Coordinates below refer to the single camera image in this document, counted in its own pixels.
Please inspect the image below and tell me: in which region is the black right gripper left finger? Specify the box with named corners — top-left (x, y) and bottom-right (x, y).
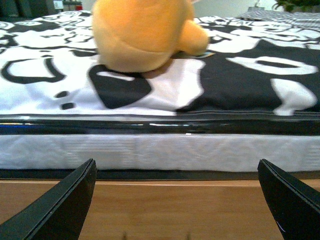
top-left (0, 159), bottom-right (97, 240)

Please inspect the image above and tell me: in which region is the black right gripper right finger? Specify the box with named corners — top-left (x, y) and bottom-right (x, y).
top-left (258, 159), bottom-right (320, 240)

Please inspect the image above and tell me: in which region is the white mattress with black trim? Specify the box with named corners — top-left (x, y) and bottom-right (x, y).
top-left (0, 114), bottom-right (320, 181)

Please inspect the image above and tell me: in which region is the black and white patterned blanket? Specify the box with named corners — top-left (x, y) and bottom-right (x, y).
top-left (0, 11), bottom-right (320, 116)

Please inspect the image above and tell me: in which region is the grey checkered pillow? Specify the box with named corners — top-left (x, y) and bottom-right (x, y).
top-left (237, 10), bottom-right (320, 30)

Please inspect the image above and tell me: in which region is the orange plush toy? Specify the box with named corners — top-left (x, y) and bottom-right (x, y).
top-left (92, 0), bottom-right (209, 73)

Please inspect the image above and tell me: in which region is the green potted plant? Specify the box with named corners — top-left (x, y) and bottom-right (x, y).
top-left (272, 0), bottom-right (320, 13)

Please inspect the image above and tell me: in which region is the wooden bed frame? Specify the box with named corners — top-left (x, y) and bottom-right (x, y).
top-left (0, 178), bottom-right (320, 240)

